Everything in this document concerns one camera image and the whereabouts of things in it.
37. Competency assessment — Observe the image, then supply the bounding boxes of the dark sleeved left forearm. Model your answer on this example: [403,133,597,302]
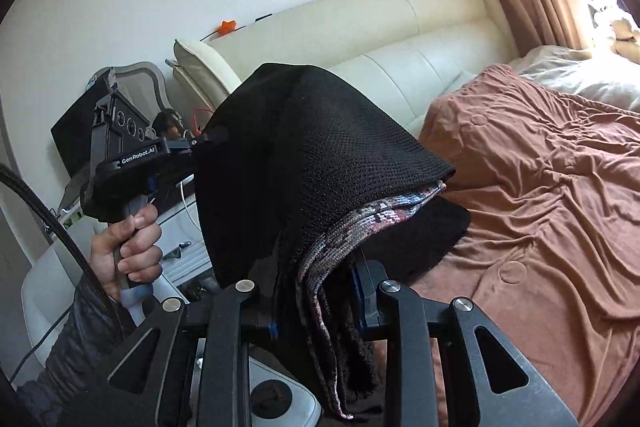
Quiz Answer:
[16,277,134,426]

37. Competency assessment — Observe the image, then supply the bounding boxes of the white bedside cabinet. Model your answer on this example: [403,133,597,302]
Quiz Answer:
[19,60,222,373]

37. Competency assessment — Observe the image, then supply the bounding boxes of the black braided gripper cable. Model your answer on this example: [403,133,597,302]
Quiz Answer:
[0,161,126,343]

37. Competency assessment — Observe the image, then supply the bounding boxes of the grey white bed sheet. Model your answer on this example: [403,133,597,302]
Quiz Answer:
[510,46,640,113]

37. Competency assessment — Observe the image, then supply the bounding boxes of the black patterned pants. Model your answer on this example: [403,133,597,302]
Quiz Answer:
[193,63,471,421]

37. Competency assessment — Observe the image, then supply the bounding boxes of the cream padded headboard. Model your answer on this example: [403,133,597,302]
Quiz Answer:
[168,0,518,135]

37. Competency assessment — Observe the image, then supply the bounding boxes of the person's left hand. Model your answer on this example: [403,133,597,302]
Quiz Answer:
[89,204,163,301]

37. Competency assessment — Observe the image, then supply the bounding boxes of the brown bed blanket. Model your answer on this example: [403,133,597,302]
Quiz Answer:
[413,65,639,426]

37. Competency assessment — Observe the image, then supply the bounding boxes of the bear print long pillow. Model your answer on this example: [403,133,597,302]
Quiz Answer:
[589,3,640,64]

